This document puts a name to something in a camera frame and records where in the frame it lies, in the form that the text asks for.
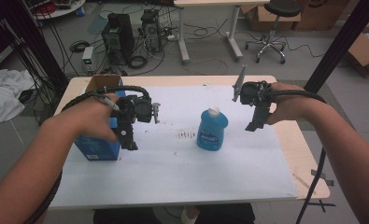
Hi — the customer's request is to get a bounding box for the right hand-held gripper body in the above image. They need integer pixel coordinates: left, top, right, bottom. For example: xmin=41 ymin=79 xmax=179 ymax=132
xmin=232 ymin=64 xmax=273 ymax=107

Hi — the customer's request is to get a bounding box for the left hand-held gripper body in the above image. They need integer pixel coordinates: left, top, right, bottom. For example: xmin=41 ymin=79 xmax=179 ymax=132
xmin=110 ymin=94 xmax=162 ymax=127

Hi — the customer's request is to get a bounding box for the blue cardboard box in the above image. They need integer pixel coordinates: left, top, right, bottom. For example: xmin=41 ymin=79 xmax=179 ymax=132
xmin=73 ymin=74 xmax=128 ymax=162

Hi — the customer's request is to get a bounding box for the blue bottle with white cap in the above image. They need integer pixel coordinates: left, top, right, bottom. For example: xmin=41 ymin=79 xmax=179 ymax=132
xmin=196 ymin=105 xmax=230 ymax=152

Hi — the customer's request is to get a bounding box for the person's right hand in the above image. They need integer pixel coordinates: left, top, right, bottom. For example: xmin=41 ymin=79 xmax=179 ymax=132
xmin=264 ymin=81 xmax=318 ymax=126

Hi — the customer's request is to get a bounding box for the person's left hand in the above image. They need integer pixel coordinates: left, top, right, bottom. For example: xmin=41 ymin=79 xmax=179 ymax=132
xmin=51 ymin=92 xmax=121 ymax=143

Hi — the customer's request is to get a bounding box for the white table mat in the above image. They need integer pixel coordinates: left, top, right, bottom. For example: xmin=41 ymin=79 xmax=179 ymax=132
xmin=49 ymin=85 xmax=299 ymax=210

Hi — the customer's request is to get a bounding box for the light wooden table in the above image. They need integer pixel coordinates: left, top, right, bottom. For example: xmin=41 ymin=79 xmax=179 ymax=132
xmin=49 ymin=74 xmax=332 ymax=210

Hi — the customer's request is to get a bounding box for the white power supply unit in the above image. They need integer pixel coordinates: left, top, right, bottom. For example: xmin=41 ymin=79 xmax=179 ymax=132
xmin=81 ymin=46 xmax=95 ymax=75

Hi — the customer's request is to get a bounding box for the large black computer tower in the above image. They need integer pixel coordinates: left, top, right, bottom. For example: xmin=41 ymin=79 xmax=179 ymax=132
xmin=101 ymin=12 xmax=136 ymax=66

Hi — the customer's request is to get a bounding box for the small black computer tower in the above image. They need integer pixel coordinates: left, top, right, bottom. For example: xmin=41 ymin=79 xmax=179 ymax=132
xmin=139 ymin=8 xmax=163 ymax=54

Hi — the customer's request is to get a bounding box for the white-legged desk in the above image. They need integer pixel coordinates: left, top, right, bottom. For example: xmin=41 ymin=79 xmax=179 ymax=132
xmin=173 ymin=0 xmax=271 ymax=65

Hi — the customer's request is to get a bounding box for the grey tape strip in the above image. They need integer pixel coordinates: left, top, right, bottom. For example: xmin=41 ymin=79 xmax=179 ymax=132
xmin=310 ymin=168 xmax=335 ymax=188

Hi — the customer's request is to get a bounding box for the black swivel stool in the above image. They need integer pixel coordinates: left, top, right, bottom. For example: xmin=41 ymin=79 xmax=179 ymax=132
xmin=245 ymin=0 xmax=304 ymax=65

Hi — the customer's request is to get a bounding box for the person's dark clothing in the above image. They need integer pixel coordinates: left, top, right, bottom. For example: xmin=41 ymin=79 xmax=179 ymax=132
xmin=92 ymin=203 xmax=257 ymax=224

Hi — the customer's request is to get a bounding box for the black metal stand pole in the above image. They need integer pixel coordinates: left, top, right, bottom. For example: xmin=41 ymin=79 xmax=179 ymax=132
xmin=0 ymin=0 xmax=70 ymax=91
xmin=303 ymin=0 xmax=369 ymax=94

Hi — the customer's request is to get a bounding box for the black tape cross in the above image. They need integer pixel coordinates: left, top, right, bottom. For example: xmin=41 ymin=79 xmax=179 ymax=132
xmin=305 ymin=200 xmax=337 ymax=214

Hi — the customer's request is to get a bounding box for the open brown cardboard box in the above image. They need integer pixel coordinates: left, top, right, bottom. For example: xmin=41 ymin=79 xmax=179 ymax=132
xmin=346 ymin=14 xmax=369 ymax=80

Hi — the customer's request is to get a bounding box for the round white table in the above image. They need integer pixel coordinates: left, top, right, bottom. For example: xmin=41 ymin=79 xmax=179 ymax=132
xmin=22 ymin=0 xmax=87 ymax=21

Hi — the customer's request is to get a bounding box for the white cloth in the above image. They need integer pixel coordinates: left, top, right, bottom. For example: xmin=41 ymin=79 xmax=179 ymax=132
xmin=0 ymin=67 xmax=35 ymax=125

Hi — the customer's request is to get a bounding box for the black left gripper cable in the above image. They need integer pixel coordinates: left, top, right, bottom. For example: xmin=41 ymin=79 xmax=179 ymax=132
xmin=24 ymin=85 xmax=152 ymax=224

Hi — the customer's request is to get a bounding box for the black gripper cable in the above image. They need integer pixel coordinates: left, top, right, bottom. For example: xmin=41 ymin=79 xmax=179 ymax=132
xmin=24 ymin=85 xmax=152 ymax=224
xmin=265 ymin=88 xmax=328 ymax=224

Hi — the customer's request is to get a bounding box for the grey cable plug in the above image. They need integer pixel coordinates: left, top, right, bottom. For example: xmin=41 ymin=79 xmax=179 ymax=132
xmin=101 ymin=94 xmax=121 ymax=112

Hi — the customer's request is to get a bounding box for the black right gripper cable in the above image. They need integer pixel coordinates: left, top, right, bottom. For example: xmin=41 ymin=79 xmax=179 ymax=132
xmin=265 ymin=88 xmax=328 ymax=224

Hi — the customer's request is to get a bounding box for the coiled black cable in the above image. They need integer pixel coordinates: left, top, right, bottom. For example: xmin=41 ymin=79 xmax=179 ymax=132
xmin=127 ymin=54 xmax=149 ymax=70
xmin=69 ymin=39 xmax=92 ymax=53

